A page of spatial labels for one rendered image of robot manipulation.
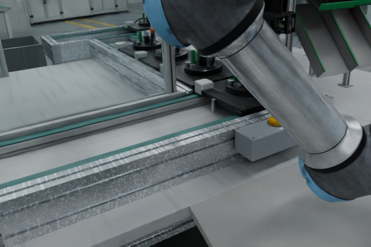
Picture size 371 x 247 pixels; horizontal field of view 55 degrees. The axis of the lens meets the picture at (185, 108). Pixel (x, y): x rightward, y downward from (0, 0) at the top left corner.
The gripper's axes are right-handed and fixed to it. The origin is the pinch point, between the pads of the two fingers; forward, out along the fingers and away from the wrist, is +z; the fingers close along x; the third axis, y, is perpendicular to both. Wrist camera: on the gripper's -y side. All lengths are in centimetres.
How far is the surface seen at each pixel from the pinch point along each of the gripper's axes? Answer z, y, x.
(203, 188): 21.2, 15.6, -31.1
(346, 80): 18, -10, 52
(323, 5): -13.2, 0.9, 20.8
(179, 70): 10.2, -37.8, -6.6
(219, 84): 10.2, -15.7, -4.4
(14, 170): 16, -8, -67
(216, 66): 8.3, -27.7, 2.6
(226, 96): 10.2, -5.6, -9.2
